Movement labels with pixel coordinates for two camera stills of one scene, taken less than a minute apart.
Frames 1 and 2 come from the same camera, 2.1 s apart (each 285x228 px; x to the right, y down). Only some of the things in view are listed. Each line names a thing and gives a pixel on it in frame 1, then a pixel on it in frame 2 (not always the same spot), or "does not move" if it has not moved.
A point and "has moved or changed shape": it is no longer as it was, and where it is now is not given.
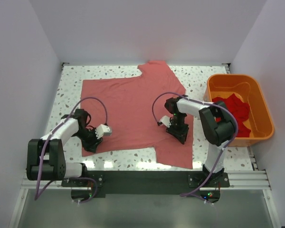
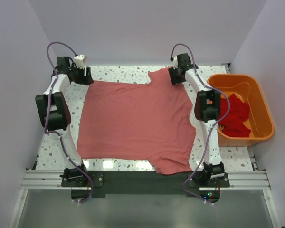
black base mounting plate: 147,184 does not move
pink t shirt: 133,107 has moved or changed shape
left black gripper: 91,142 → 84,77
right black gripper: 178,129 → 175,77
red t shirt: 240,109 does not move
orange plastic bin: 248,88 does not move
